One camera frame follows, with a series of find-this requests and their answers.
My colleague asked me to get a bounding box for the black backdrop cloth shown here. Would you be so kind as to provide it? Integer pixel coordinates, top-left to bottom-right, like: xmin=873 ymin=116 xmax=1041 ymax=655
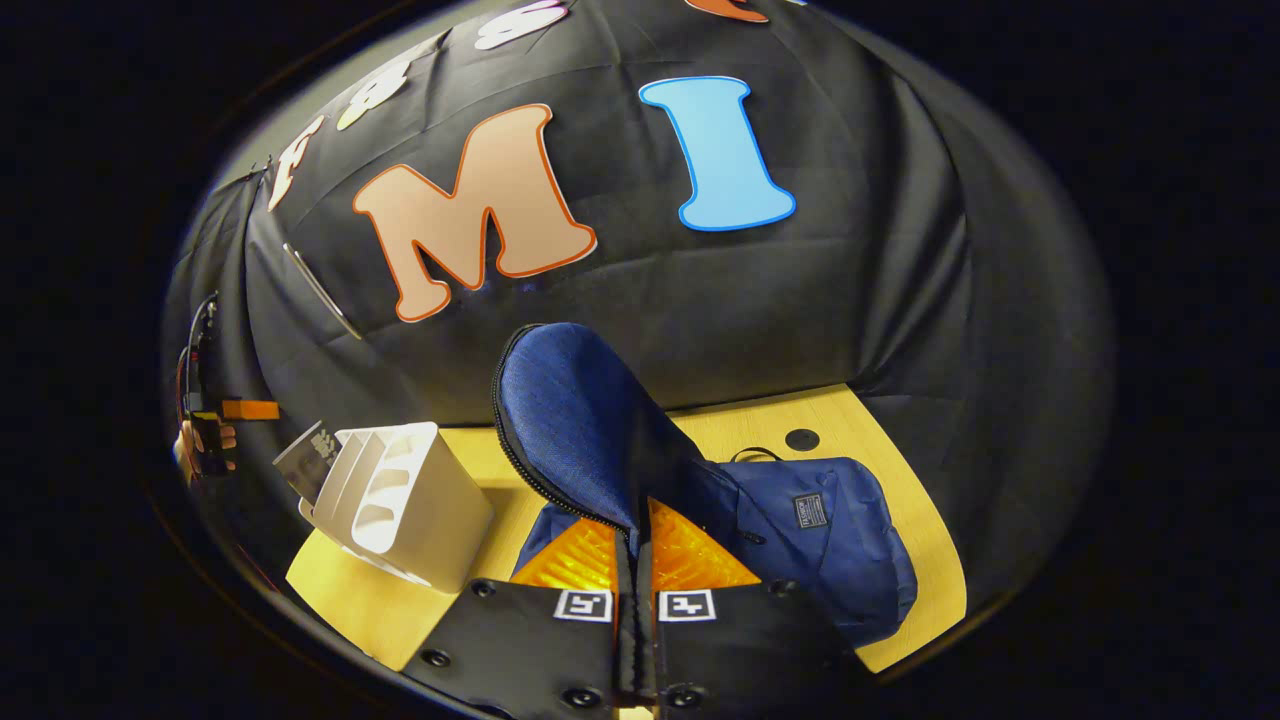
xmin=160 ymin=0 xmax=1116 ymax=601

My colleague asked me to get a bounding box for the blue schoolbag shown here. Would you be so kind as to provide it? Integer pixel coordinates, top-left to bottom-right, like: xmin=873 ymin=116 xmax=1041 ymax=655
xmin=492 ymin=322 xmax=919 ymax=649

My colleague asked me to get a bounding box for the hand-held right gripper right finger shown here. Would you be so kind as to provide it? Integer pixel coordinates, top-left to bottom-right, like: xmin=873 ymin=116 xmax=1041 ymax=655
xmin=640 ymin=496 xmax=861 ymax=713

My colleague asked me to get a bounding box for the white plastic bookshelf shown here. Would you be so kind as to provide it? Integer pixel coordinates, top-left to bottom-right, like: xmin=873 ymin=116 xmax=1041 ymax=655
xmin=298 ymin=421 xmax=496 ymax=593

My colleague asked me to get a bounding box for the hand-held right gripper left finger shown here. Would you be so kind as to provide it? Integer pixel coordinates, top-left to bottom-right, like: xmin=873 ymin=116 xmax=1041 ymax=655
xmin=400 ymin=516 xmax=641 ymax=713

